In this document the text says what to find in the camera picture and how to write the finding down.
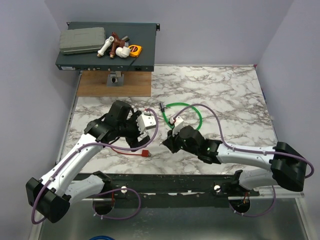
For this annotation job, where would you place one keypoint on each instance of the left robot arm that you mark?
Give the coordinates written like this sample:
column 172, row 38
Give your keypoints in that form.
column 54, row 193

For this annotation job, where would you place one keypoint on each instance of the red cable lock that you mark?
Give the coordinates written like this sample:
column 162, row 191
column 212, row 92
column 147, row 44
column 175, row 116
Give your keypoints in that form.
column 144, row 153

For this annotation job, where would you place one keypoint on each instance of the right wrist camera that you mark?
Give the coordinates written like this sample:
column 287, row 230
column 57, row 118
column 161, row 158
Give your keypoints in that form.
column 177, row 123

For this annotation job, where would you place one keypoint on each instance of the white elbow fitting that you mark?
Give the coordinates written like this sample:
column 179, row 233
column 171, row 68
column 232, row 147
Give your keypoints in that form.
column 122, row 52

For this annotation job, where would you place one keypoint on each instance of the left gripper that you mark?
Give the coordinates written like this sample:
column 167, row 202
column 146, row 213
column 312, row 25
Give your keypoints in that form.
column 134, row 142

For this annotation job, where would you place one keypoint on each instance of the brown pipe fitting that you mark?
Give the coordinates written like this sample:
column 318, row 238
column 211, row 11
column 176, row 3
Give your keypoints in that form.
column 118, row 42

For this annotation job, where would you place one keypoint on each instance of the wooden board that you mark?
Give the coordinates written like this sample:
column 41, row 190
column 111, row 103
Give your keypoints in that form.
column 94, row 84

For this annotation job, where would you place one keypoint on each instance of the grey metal bracket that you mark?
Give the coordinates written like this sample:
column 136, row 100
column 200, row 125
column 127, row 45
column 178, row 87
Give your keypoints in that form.
column 115, row 79

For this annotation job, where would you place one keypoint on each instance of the white pipe fitting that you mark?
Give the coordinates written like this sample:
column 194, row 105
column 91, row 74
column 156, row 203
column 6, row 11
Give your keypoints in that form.
column 108, row 42

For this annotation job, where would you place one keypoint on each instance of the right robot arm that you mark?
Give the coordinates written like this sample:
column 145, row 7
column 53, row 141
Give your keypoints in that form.
column 274, row 165

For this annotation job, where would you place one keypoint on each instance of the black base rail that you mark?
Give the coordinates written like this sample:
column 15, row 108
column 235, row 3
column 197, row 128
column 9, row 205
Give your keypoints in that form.
column 179, row 190

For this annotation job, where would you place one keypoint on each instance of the grey plastic case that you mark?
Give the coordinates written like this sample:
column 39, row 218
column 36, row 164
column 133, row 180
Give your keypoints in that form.
column 82, row 40

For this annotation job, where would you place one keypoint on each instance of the brass padlock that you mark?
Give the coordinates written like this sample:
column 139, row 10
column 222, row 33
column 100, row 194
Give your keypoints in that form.
column 144, row 134

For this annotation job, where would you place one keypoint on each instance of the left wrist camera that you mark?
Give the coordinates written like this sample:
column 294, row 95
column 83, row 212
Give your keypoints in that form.
column 145, row 122

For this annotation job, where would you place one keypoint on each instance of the dark rack switch box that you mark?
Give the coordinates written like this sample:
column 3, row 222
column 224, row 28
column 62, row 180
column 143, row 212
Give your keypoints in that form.
column 143, row 34

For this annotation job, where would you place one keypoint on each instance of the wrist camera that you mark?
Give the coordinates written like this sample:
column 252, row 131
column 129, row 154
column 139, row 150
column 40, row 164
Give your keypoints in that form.
column 145, row 122
column 177, row 123

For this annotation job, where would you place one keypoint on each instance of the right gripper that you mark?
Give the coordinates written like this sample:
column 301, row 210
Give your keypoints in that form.
column 170, row 142

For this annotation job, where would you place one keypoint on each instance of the yellow tape measure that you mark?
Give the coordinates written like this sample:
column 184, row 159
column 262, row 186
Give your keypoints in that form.
column 135, row 50

